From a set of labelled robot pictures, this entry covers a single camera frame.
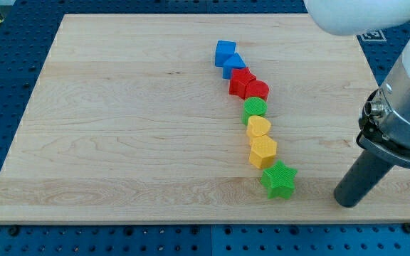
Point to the yellow hexagon block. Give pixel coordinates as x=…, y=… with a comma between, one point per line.
x=263, y=151

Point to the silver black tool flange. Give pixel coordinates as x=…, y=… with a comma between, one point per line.
x=385, y=119

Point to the light wooden board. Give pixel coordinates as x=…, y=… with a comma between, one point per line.
x=131, y=122

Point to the red circle block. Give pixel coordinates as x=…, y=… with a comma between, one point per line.
x=257, y=88

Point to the fiducial marker tag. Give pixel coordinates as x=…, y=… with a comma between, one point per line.
x=373, y=36

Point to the green circle block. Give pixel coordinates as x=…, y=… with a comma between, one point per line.
x=253, y=106

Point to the green star block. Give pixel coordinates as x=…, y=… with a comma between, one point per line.
x=279, y=180

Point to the red star block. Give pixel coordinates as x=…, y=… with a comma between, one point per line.
x=240, y=78

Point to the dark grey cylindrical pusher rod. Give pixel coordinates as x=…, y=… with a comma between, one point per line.
x=365, y=173

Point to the yellow heart block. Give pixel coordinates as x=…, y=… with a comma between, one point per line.
x=257, y=126

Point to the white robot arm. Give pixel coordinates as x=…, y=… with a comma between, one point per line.
x=343, y=18

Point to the blue cube block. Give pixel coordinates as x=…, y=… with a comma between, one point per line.
x=224, y=50

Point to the blue triangle block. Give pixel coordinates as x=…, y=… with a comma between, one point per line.
x=234, y=62

